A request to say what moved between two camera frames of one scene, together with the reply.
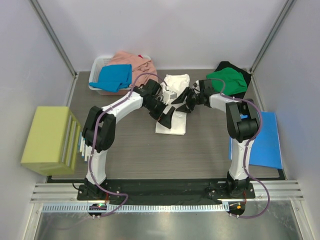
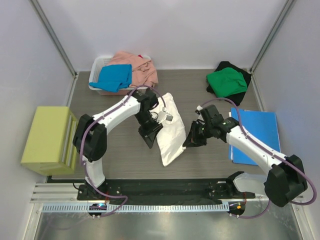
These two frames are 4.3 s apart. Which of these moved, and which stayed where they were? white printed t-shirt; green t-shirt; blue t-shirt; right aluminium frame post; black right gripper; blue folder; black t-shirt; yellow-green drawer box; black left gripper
Moved: black left gripper; white printed t-shirt; black right gripper
Stayed: yellow-green drawer box; green t-shirt; blue folder; black t-shirt; blue t-shirt; right aluminium frame post
